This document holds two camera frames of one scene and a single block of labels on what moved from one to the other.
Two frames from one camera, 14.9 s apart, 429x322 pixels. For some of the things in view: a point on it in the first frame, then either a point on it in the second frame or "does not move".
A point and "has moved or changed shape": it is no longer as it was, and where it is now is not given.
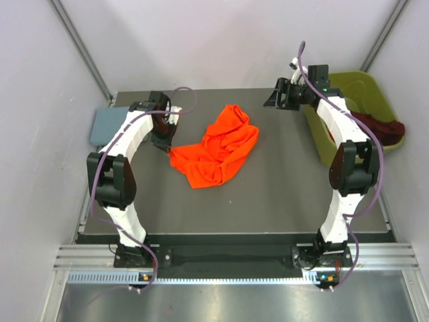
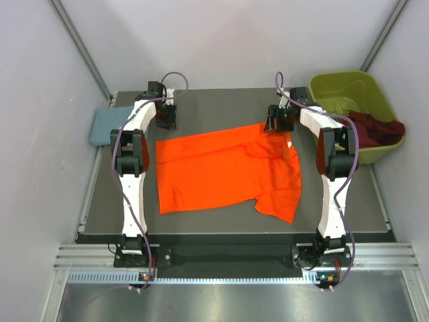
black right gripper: [283, 87] to [274, 113]
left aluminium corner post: [84, 54] does not move
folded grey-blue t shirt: [106, 123] does not move
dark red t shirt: [387, 133] does not move
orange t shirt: [221, 155] has moved or changed shape
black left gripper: [165, 145] to [169, 122]
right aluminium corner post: [400, 7] does not move
